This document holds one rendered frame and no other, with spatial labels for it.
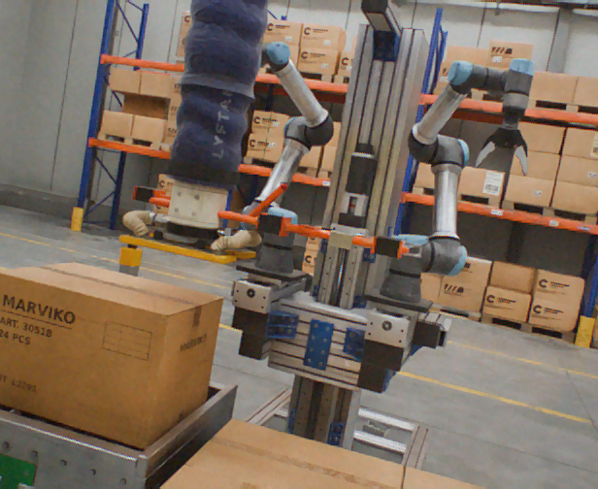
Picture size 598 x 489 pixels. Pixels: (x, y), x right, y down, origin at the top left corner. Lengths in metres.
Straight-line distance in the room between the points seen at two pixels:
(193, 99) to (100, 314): 0.68
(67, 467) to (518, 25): 9.63
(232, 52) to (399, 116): 0.81
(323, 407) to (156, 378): 0.84
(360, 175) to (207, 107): 0.73
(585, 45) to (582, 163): 2.31
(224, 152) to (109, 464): 0.91
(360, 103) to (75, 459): 1.58
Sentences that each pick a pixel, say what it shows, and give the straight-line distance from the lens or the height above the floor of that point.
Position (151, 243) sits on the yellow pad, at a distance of 1.81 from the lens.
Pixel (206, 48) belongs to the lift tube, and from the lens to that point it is 1.83.
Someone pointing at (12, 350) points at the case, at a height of 0.72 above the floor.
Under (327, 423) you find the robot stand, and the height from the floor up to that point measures 0.49.
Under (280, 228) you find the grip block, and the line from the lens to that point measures 1.77.
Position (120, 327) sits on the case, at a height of 0.88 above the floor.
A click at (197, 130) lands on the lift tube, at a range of 1.81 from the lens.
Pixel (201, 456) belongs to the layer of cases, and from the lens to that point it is 1.88.
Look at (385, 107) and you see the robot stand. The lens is 2.39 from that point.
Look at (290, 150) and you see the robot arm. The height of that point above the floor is 1.50.
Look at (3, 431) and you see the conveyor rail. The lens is 1.91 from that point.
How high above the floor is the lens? 1.35
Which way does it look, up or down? 5 degrees down
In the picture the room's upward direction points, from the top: 10 degrees clockwise
